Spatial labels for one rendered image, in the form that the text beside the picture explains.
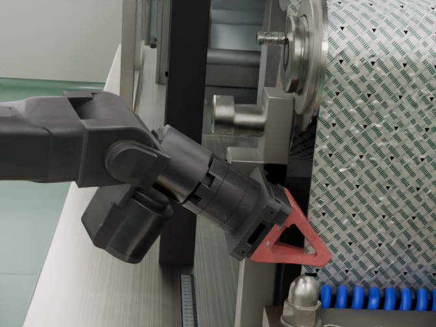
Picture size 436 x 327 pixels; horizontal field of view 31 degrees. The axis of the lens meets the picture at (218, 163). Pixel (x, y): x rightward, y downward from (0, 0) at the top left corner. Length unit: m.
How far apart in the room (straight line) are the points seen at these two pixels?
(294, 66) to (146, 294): 0.42
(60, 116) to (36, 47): 5.77
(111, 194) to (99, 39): 5.65
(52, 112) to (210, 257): 0.55
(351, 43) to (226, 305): 0.43
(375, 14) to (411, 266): 0.25
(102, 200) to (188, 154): 0.09
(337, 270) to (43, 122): 0.33
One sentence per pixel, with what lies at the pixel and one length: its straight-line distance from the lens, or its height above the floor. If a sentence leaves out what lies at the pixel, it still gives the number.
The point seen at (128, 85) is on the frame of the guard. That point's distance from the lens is 1.77.
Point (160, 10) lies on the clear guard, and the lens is 1.75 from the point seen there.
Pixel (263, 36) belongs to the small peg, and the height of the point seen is 1.26.
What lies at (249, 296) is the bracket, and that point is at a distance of 0.88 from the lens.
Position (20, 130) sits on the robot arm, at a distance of 0.64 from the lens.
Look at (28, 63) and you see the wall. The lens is 6.46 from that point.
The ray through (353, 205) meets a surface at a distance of 0.77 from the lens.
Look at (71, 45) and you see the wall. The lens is 6.39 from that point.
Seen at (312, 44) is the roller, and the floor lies 1.27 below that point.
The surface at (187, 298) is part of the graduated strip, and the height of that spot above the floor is 0.90.
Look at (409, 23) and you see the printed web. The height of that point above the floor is 1.29.
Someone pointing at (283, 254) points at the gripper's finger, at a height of 1.07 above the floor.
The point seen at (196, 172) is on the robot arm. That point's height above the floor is 1.15.
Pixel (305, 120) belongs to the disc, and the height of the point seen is 1.19.
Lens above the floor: 1.37
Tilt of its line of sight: 17 degrees down
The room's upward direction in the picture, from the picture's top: 4 degrees clockwise
